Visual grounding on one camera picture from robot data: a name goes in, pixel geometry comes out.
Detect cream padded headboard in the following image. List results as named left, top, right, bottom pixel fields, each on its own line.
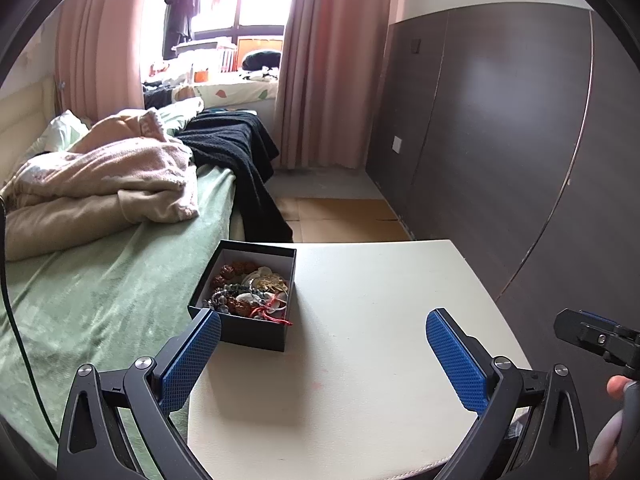
left=0, top=76, right=57, bottom=187

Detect leaf print cushion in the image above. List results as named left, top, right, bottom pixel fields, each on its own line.
left=192, top=79, right=279, bottom=107

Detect cardboard sheet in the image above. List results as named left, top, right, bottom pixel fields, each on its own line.
left=274, top=196, right=412, bottom=244

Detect large brown rudraksha bead bracelet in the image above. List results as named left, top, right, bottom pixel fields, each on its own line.
left=214, top=259, right=262, bottom=287

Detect gold chain jewelry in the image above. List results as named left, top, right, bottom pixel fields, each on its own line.
left=260, top=271, right=292, bottom=295

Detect red cord bracelet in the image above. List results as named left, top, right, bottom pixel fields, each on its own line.
left=249, top=294, right=294, bottom=330

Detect black bag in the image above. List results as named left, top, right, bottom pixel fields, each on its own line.
left=241, top=48, right=284, bottom=72

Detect green bed sheet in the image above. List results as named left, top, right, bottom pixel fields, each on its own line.
left=0, top=97, right=237, bottom=458

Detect row of books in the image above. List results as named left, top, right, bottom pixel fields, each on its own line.
left=219, top=44, right=242, bottom=74

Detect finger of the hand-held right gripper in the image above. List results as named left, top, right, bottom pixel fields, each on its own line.
left=554, top=308, right=623, bottom=348

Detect black cable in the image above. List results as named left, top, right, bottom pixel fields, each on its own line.
left=0, top=199, right=60, bottom=443

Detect black cloth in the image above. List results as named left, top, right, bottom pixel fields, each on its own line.
left=176, top=111, right=294, bottom=244

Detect pale green pillow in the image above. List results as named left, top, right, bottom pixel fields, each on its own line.
left=36, top=109, right=95, bottom=155

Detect beige blanket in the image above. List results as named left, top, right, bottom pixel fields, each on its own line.
left=0, top=106, right=202, bottom=262

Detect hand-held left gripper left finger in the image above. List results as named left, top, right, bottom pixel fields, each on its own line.
left=56, top=308, right=222, bottom=480

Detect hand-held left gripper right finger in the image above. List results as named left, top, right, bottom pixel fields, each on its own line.
left=425, top=308, right=591, bottom=480

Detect pink curtain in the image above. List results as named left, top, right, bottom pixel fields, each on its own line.
left=54, top=0, right=153, bottom=123
left=273, top=0, right=397, bottom=172

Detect hanging dark clothes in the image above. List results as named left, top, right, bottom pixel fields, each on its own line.
left=162, top=0, right=207, bottom=62

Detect person's right hand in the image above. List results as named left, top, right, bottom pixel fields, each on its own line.
left=589, top=375, right=630, bottom=468

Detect small brown and green bead bracelet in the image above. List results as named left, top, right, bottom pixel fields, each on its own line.
left=202, top=282, right=258, bottom=317

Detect black jewelry box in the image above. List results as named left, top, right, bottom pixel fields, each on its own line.
left=187, top=240, right=298, bottom=353

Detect translucent white shell ornament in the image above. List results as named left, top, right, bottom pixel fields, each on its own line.
left=242, top=267, right=281, bottom=293

